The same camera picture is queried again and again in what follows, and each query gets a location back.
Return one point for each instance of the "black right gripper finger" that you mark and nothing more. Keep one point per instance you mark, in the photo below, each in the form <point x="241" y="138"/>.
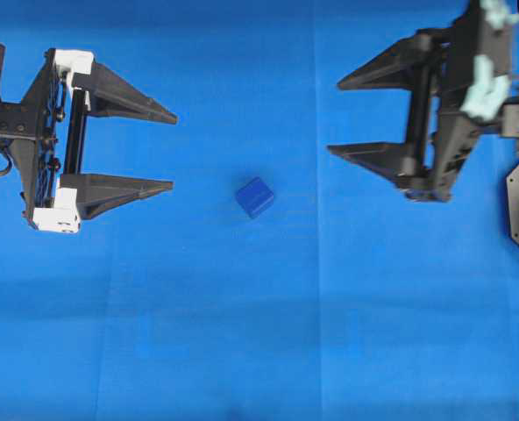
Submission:
<point x="388" y="160"/>
<point x="394" y="68"/>

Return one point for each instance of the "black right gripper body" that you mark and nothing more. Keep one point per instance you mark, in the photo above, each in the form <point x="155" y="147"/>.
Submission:
<point x="475" y="84"/>

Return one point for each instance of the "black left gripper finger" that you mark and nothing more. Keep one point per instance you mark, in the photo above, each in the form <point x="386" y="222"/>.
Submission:
<point x="109" y="95"/>
<point x="96" y="194"/>

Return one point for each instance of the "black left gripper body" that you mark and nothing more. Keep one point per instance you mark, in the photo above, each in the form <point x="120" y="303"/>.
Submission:
<point x="28" y="136"/>

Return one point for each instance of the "blue cube block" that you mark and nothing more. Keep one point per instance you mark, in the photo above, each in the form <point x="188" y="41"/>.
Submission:
<point x="254" y="197"/>

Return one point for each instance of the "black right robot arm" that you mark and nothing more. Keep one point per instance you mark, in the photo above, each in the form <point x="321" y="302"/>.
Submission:
<point x="424" y="103"/>

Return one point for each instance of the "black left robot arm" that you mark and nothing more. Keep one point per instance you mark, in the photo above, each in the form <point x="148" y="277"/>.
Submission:
<point x="70" y="133"/>

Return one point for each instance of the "blue table mat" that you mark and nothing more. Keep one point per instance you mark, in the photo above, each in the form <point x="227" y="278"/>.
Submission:
<point x="341" y="301"/>

